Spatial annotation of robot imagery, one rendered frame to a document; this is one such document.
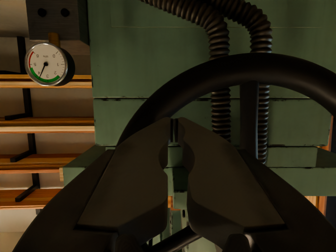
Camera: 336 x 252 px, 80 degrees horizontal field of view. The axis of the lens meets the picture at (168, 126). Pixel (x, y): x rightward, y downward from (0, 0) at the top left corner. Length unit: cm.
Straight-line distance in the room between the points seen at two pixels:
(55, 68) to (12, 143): 315
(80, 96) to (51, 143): 78
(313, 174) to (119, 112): 39
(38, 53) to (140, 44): 16
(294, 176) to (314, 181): 4
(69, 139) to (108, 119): 273
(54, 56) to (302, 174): 47
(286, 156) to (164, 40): 31
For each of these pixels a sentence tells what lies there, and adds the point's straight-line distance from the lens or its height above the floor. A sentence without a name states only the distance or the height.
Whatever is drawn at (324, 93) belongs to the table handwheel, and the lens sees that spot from 23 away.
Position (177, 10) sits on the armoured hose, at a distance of 27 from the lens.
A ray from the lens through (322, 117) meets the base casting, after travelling 47.
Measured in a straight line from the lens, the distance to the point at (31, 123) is 271.
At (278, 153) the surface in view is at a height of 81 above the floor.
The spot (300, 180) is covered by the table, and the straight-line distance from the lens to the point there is 48.
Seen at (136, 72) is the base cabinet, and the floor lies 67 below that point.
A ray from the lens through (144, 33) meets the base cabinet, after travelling 38.
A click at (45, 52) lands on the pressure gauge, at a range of 36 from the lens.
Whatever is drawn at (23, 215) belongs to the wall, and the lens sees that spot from 382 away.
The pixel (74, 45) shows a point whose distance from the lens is 41.
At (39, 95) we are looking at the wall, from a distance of 320.
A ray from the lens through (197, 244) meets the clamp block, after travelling 36.
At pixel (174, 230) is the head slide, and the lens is 77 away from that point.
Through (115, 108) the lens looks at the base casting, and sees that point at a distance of 38.
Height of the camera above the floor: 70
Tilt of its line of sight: 9 degrees up
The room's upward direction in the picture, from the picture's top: 180 degrees counter-clockwise
